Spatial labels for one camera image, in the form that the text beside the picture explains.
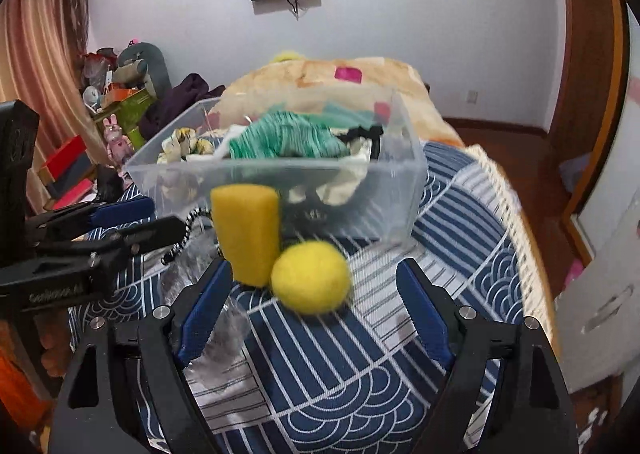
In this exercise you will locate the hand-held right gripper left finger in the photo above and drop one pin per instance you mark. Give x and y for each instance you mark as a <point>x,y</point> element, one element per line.
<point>204,316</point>

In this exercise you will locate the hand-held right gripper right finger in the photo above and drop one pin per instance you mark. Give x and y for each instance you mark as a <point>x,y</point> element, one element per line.
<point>426,316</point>

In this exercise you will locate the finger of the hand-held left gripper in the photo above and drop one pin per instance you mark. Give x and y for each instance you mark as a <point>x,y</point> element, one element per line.
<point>150,234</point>
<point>120,211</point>

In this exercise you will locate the yellow sponge block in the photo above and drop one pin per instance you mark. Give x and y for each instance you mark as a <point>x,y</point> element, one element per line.
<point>247,234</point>

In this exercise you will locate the yellow felt ball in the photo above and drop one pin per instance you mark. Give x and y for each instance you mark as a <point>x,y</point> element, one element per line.
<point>310,279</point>

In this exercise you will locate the clear plastic storage bin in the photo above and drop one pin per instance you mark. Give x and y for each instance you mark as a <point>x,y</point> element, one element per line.
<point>380,184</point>

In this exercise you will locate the person's left hand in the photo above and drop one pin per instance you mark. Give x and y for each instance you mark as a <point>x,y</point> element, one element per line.
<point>56,351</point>

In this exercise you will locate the clear plastic bag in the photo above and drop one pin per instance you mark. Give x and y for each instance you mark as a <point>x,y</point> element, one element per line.
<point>220,329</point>

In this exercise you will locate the red box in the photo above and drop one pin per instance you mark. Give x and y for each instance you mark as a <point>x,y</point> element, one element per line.
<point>67,169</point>

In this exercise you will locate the pink rabbit plush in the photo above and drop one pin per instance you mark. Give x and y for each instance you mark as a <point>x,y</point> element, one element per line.
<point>117,142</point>

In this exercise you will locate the patterned fabric scrunchie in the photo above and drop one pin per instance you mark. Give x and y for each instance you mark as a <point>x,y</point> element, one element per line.
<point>180,144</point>

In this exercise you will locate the green cardboard box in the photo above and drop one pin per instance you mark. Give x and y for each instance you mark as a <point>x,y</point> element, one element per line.
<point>132,107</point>

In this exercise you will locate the blue patterned blanket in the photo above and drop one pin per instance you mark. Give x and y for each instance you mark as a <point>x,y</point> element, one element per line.
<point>330,374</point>

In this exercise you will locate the striped pink curtain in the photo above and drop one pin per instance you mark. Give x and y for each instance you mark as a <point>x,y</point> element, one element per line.
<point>35,49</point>

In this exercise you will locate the dark purple cloth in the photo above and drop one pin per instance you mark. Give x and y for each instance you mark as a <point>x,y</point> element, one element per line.
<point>180,97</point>

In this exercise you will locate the cream knit bedspread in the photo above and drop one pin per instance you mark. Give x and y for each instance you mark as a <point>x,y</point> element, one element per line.
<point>510,214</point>

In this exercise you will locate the grey plush toy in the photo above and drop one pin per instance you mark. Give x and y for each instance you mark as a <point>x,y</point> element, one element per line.
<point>147,62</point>

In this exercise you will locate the cream cloth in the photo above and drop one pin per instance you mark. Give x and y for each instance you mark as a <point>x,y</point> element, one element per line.
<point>335,186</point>

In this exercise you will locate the green knit cloth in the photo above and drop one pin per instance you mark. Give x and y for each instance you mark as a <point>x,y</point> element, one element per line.
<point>285,137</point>

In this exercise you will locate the black and white cloth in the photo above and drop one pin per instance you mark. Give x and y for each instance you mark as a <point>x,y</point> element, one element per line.
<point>362,137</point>

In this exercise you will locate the teal cloth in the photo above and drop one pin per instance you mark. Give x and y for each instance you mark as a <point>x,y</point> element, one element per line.
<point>345,112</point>

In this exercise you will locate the yellow plush toy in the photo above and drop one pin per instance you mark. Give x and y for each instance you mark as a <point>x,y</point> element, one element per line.
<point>286,56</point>

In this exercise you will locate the peach blanket with pink squares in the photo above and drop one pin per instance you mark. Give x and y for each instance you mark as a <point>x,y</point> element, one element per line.
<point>320,74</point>

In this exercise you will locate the brown wooden door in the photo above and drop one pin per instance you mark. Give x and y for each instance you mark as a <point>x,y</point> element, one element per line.
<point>582,59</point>

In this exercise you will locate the wall outlet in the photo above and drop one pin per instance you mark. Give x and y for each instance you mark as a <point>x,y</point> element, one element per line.
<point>472,96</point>

